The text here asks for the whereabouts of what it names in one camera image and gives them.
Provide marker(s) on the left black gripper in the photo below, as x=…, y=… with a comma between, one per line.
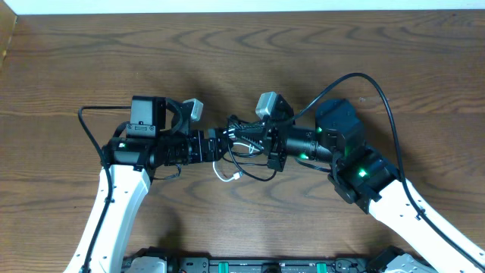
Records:
x=211, y=153

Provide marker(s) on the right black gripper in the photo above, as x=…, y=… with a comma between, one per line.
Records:
x=271, y=145

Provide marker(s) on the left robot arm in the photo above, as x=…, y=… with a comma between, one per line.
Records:
x=157, y=134

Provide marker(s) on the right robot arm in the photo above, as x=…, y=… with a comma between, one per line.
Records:
x=360, y=175

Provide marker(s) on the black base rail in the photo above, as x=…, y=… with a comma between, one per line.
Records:
x=151, y=259

